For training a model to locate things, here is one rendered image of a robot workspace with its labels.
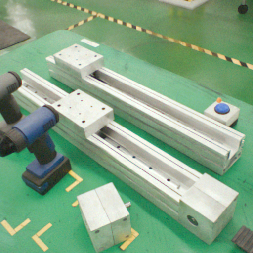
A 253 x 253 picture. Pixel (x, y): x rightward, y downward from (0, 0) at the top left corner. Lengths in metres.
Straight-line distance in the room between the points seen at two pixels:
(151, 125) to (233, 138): 0.24
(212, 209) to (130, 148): 0.30
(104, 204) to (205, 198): 0.22
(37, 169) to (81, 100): 0.25
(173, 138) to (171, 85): 0.34
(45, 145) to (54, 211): 0.17
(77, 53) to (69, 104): 0.31
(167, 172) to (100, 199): 0.20
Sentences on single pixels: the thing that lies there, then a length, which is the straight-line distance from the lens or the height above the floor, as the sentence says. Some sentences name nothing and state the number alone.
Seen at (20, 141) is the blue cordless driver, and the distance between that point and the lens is 0.79.
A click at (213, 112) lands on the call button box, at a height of 0.84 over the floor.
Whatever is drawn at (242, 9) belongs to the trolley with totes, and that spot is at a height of 0.05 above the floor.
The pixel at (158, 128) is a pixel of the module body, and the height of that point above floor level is 0.83.
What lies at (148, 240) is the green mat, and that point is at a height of 0.78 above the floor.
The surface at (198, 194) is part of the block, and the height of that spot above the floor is 0.87.
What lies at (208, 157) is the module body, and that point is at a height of 0.82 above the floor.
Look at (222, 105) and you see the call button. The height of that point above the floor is 0.85.
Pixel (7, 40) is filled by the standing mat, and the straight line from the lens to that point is 3.71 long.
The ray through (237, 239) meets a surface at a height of 0.81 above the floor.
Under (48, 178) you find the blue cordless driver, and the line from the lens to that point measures 0.90.
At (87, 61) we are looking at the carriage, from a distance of 1.18.
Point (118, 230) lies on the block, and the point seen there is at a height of 0.83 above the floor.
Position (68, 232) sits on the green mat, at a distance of 0.84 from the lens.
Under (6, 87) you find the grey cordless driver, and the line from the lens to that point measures 1.00.
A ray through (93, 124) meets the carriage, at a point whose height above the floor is 0.90.
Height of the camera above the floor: 1.48
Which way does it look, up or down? 41 degrees down
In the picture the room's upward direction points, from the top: 5 degrees counter-clockwise
